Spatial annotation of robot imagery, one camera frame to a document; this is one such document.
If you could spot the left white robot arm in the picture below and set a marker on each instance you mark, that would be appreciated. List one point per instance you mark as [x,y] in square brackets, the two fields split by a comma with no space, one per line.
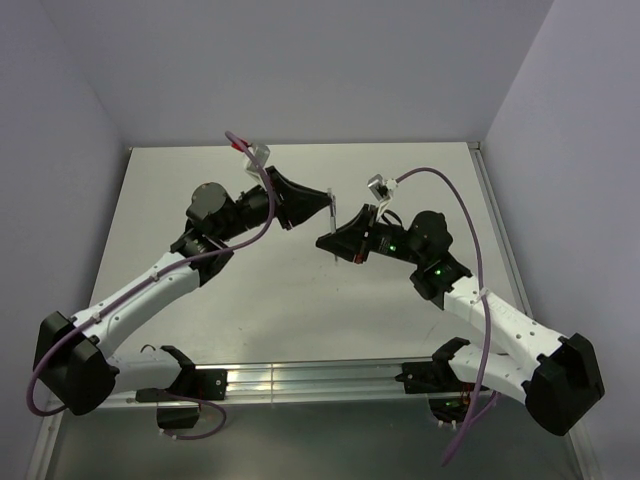
[75,356]

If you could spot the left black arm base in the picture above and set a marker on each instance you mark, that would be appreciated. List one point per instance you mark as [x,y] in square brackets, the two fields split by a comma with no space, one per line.
[184,403]

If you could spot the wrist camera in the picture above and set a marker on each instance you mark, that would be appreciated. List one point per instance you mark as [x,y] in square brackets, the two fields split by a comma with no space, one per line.
[383,191]
[261,154]

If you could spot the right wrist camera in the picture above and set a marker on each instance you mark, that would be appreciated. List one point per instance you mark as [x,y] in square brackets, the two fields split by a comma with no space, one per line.
[383,191]

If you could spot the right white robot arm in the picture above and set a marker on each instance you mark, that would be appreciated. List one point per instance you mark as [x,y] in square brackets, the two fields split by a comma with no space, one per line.
[440,279]

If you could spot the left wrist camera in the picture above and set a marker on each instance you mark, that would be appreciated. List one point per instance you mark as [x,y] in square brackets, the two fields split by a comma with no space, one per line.
[261,154]

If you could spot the aluminium mounting rail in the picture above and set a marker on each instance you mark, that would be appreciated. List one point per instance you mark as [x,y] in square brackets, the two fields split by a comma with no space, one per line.
[310,377]

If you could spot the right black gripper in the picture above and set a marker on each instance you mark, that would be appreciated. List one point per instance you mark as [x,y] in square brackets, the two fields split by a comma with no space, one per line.
[350,238]

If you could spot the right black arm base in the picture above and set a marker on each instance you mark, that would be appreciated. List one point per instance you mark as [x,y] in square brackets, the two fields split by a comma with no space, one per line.
[436,376]

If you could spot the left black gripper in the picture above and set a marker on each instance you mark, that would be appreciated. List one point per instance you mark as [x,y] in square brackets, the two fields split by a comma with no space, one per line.
[298,202]

